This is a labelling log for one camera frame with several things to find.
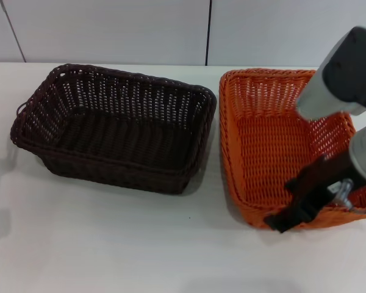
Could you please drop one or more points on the dark brown woven basket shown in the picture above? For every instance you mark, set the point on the dark brown woven basket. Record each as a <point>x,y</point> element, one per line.
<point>116,137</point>

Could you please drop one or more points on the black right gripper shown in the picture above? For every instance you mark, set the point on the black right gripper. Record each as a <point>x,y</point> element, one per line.
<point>334,171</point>

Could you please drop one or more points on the orange woven basket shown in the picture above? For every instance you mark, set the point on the orange woven basket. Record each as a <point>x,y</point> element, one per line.
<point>271,152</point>

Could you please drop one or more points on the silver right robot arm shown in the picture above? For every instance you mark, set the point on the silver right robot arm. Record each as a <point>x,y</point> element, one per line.
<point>338,73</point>

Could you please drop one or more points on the silver metal wrist bracket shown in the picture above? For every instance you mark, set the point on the silver metal wrist bracket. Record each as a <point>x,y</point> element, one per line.
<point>341,192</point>

